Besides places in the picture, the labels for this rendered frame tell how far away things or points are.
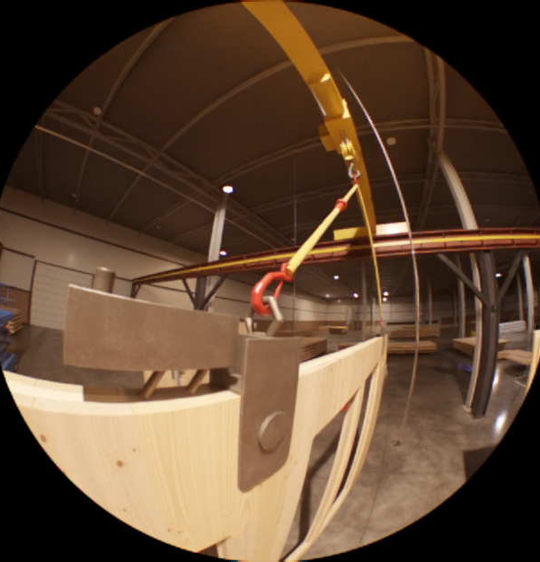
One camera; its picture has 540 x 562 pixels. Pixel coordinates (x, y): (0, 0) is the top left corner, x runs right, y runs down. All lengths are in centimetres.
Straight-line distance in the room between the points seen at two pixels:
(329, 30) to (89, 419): 789
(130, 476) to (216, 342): 26
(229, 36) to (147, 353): 781
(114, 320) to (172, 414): 15
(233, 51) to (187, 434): 801
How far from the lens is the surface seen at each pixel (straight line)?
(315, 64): 283
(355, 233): 663
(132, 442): 30
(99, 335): 26
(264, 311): 42
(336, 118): 276
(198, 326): 29
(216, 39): 791
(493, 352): 747
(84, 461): 32
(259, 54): 780
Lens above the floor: 331
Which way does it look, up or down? 11 degrees up
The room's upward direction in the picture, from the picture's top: 3 degrees clockwise
